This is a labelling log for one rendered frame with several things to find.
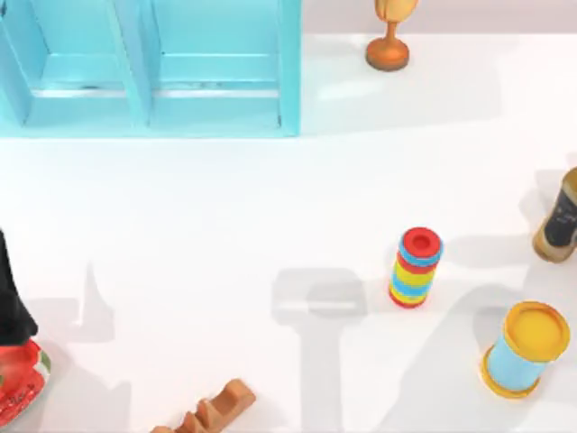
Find stack of coloured rings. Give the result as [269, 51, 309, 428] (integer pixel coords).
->
[389, 227, 444, 309]

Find golden trophy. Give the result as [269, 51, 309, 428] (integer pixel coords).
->
[365, 0, 421, 71]

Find light blue rack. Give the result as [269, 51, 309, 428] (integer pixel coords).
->
[0, 0, 302, 141]

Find black and tan bottle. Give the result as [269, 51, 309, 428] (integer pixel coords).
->
[532, 167, 577, 263]

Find blue can with yellow lid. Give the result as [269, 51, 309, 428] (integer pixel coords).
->
[481, 300, 572, 399]

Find red and white can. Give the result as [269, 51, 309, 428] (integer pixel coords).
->
[0, 339, 52, 423]

